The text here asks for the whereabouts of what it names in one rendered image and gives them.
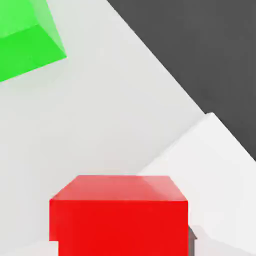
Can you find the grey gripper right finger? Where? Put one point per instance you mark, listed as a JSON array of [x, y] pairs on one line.
[[191, 244]]

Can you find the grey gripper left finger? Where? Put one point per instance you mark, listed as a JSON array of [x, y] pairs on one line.
[[50, 249]]

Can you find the small red cube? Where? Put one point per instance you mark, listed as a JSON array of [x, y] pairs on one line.
[[120, 224]]

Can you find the small green cube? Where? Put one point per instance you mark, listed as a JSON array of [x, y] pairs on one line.
[[26, 46]]

